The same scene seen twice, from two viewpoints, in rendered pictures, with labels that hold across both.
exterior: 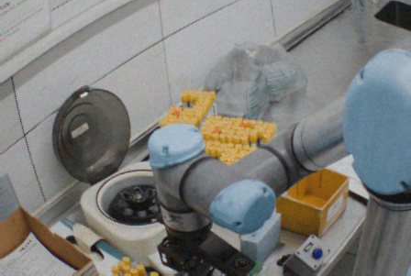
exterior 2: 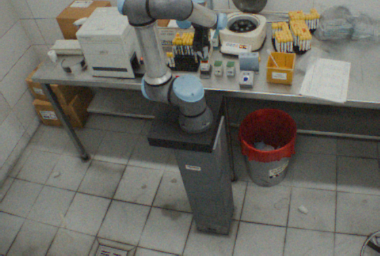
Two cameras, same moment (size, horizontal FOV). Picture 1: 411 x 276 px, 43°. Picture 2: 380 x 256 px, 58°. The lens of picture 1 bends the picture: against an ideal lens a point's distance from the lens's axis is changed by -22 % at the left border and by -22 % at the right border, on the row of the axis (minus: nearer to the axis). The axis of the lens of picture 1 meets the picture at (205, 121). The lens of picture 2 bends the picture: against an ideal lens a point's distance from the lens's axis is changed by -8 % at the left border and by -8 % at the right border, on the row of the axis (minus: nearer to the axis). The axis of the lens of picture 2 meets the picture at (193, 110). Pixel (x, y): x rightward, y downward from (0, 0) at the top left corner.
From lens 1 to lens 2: 1.42 m
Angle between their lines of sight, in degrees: 56
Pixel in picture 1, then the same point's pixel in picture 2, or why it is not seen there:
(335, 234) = (273, 87)
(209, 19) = not seen: outside the picture
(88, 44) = not seen: outside the picture
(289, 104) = (353, 43)
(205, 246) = (196, 33)
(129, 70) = not seen: outside the picture
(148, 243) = (224, 36)
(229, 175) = not seen: hidden behind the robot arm
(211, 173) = not seen: hidden behind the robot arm
